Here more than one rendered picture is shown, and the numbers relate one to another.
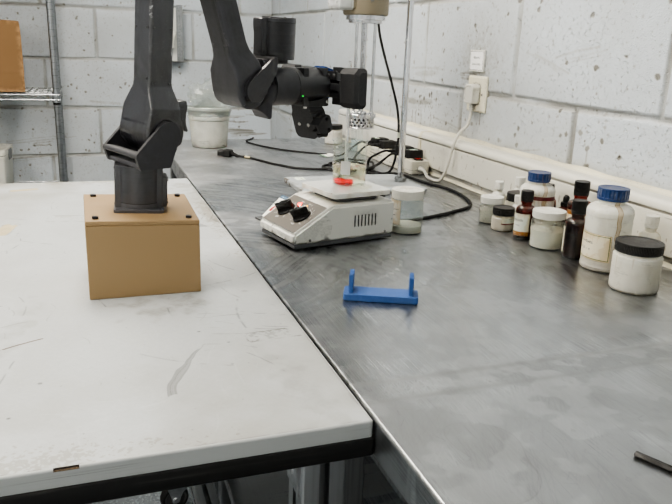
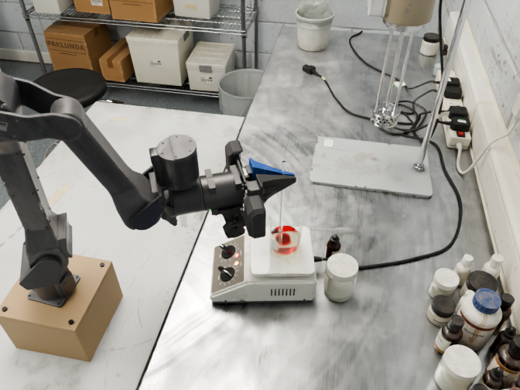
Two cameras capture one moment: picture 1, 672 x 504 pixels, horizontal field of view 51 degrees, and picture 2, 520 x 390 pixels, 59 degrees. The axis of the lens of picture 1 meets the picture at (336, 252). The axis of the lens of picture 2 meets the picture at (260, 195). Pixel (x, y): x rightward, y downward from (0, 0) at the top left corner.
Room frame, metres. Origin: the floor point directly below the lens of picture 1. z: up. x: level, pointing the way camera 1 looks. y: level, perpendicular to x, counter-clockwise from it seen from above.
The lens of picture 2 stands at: (0.70, -0.28, 1.66)
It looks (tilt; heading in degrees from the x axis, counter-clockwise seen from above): 42 degrees down; 31
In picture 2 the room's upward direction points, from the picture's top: straight up
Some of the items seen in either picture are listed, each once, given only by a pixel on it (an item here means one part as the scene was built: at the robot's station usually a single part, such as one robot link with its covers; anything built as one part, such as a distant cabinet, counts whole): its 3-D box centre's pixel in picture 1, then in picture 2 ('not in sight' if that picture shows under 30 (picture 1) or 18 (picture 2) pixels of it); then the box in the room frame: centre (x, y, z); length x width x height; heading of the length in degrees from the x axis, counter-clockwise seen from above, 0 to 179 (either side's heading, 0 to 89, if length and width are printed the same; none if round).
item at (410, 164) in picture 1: (390, 155); (451, 104); (2.05, -0.15, 0.92); 0.40 x 0.06 x 0.04; 20
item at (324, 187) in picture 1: (345, 188); (281, 250); (1.23, -0.01, 0.98); 0.12 x 0.12 x 0.01; 32
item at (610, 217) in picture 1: (608, 227); not in sight; (1.08, -0.43, 0.96); 0.07 x 0.07 x 0.13
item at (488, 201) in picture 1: (491, 209); (443, 285); (1.36, -0.30, 0.93); 0.05 x 0.05 x 0.05
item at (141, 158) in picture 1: (139, 141); (41, 253); (0.94, 0.27, 1.09); 0.09 x 0.07 x 0.06; 47
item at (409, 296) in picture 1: (381, 286); not in sight; (0.89, -0.06, 0.92); 0.10 x 0.03 x 0.04; 86
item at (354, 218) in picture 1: (332, 213); (267, 265); (1.21, 0.01, 0.94); 0.22 x 0.13 x 0.08; 122
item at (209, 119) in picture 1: (209, 112); (314, 17); (2.25, 0.42, 1.01); 0.14 x 0.14 x 0.21
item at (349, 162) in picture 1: (348, 163); (285, 234); (1.23, -0.02, 1.03); 0.07 x 0.06 x 0.08; 28
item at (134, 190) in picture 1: (140, 185); (50, 278); (0.94, 0.27, 1.03); 0.07 x 0.07 x 0.06; 16
